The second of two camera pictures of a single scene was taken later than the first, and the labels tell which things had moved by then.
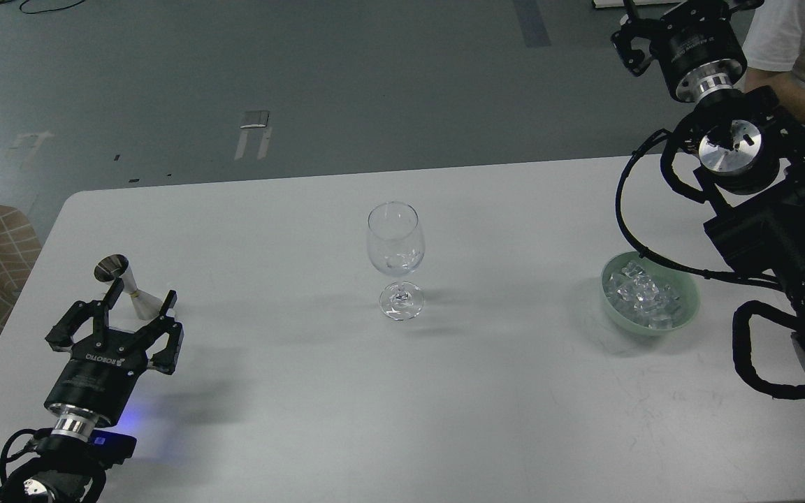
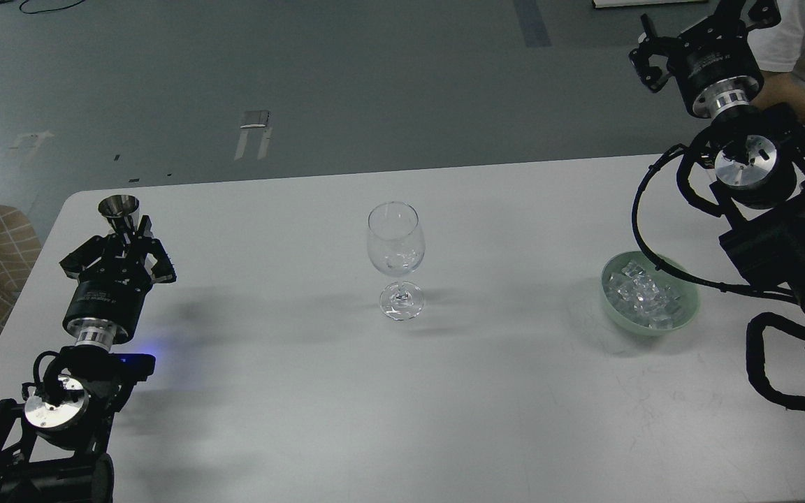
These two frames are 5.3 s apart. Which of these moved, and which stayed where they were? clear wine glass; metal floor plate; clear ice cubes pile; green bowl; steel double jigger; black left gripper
Moved: steel double jigger; black left gripper
Stayed: green bowl; metal floor plate; clear ice cubes pile; clear wine glass
